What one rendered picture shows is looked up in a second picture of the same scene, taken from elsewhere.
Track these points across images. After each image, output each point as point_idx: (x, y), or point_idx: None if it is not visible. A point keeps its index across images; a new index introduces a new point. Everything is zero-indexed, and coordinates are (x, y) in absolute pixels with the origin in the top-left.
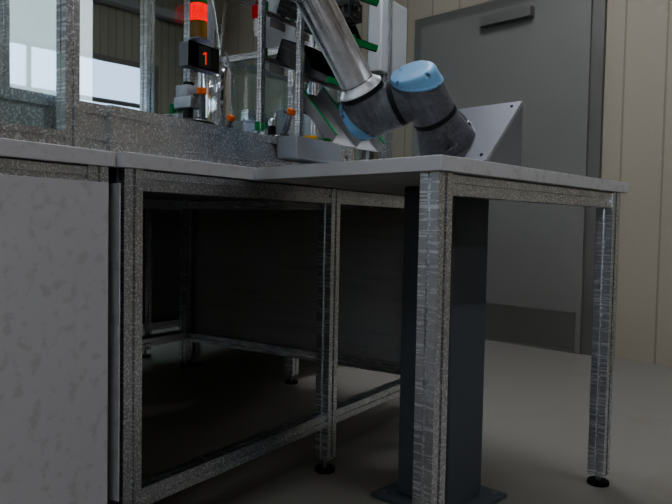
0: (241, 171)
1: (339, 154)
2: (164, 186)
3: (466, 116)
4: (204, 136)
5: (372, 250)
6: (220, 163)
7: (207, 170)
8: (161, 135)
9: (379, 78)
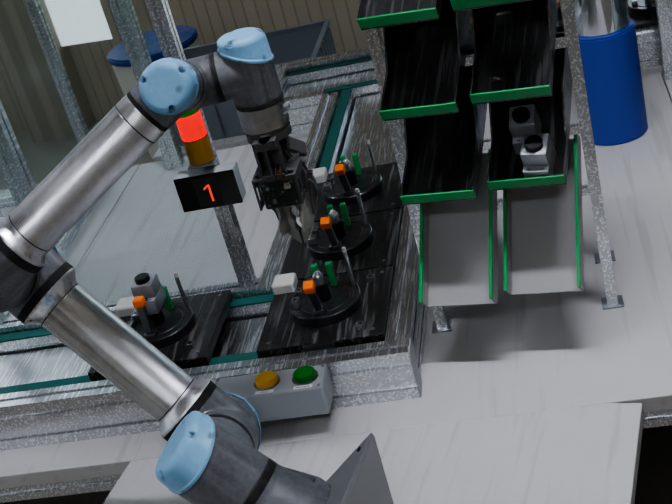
0: (108, 469)
1: (322, 401)
2: (11, 496)
3: (339, 488)
4: (86, 410)
5: None
6: (72, 467)
7: (54, 478)
8: (26, 424)
9: (177, 417)
